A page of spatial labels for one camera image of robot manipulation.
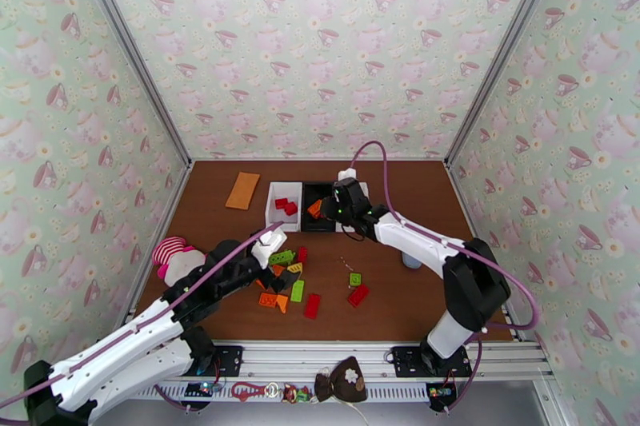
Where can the flat orange sponge pad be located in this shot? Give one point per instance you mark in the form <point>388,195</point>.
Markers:
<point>242,191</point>

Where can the red carabiner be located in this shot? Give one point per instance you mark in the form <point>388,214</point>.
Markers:
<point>258,390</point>

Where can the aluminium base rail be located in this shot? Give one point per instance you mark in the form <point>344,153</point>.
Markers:
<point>310,354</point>

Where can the red lego block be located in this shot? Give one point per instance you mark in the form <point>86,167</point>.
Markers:
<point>290,209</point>

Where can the aluminium side rail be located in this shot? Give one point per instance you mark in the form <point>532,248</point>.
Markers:
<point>171,212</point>
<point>472,215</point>

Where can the pale blue small object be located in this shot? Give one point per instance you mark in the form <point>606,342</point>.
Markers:
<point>412,261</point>

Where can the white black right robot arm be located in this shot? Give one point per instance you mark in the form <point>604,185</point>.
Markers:
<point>415,240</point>

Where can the small square green lego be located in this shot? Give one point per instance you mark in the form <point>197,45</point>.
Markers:
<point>355,279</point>

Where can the black plastic container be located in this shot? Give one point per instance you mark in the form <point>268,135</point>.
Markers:
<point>312,190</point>

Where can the long red lego plate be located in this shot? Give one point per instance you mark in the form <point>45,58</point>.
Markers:
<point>312,306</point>

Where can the black mounting plate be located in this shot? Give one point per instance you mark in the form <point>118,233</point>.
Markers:
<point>405,359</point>
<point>230,359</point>

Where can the brown pouch with flower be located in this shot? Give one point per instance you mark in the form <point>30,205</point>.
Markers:
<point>345,387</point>

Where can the orange lego brick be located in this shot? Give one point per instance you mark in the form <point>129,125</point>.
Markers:
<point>315,209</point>
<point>278,270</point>

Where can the small red lego brick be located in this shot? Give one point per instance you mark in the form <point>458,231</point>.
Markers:
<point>302,255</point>

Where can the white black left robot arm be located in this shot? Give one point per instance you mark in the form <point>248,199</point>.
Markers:
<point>125,349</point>

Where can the orange lego wedge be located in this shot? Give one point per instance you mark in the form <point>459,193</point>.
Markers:
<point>283,304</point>

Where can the green lego plate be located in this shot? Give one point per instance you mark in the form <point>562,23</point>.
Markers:
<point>297,291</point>

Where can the orange lego plate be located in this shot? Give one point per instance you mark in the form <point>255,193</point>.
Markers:
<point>267,300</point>

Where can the small orange lego piece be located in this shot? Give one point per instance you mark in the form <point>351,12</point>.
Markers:
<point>260,285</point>

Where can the small circuit board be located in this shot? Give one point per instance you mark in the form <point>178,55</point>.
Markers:
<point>440,392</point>
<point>200,388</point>

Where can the white plastic container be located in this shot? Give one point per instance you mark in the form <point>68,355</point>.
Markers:
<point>272,222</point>
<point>364,190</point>

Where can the aluminium frame post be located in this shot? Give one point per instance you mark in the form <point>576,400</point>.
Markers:
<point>509,45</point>
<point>128,45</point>

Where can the pink striped plush toy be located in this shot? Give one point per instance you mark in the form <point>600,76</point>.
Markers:
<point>172,250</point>

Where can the small red green figure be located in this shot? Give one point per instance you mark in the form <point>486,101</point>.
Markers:
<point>291,393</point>

